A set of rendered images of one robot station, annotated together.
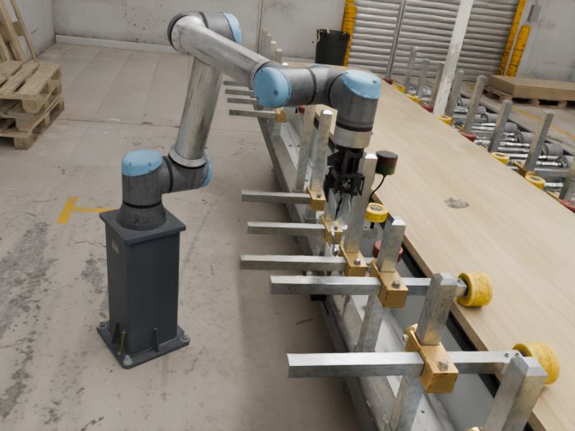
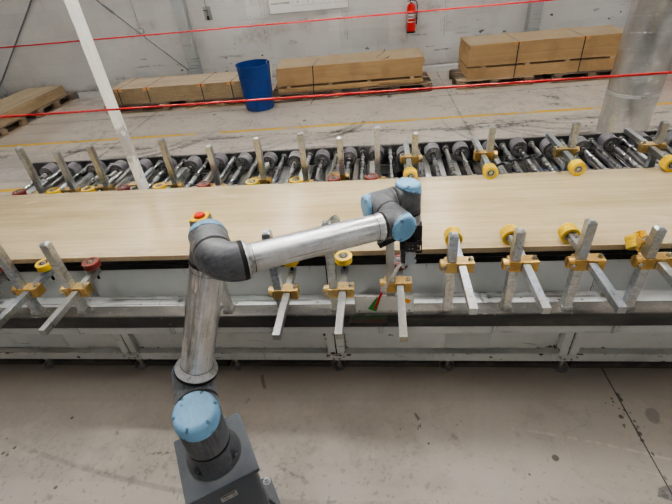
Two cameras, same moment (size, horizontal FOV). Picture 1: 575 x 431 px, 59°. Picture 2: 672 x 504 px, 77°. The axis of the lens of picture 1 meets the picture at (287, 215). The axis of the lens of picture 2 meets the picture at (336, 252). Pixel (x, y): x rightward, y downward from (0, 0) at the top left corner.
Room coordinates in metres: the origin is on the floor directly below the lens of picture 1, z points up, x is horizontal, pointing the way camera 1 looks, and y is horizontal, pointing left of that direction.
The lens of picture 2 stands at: (1.00, 1.20, 2.05)
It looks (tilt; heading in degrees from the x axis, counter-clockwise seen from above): 35 degrees down; 290
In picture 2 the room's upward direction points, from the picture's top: 6 degrees counter-clockwise
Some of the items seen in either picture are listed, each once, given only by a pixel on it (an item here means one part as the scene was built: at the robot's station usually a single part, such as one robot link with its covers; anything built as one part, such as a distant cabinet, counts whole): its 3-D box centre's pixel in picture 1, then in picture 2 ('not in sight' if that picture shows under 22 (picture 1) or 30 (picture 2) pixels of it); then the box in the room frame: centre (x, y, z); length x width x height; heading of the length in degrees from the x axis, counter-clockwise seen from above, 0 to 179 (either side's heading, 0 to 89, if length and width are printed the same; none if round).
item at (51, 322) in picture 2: (269, 115); (72, 298); (2.69, 0.17, 0.84); 0.44 x 0.03 x 0.04; 102
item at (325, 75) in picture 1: (324, 86); (380, 205); (1.27, -0.05, 1.32); 0.12 x 0.12 x 0.09; 39
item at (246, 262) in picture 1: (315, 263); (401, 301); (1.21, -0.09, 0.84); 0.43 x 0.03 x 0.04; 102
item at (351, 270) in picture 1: (352, 261); (395, 283); (1.25, -0.20, 0.85); 0.14 x 0.06 x 0.05; 12
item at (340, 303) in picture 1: (333, 278); (384, 304); (1.30, -0.16, 0.75); 0.26 x 0.01 x 0.10; 12
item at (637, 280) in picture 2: not in sight; (639, 276); (0.29, -0.40, 0.87); 0.04 x 0.04 x 0.48; 12
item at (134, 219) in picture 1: (142, 208); (211, 446); (1.77, 0.57, 0.65); 0.19 x 0.19 x 0.10
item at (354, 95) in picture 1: (358, 100); (407, 196); (1.19, -0.13, 1.32); 0.10 x 0.09 x 0.12; 39
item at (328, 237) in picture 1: (329, 227); (339, 290); (1.49, -0.15, 0.82); 0.14 x 0.06 x 0.05; 12
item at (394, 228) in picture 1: (376, 304); (449, 280); (1.03, -0.25, 0.86); 0.04 x 0.04 x 0.48; 12
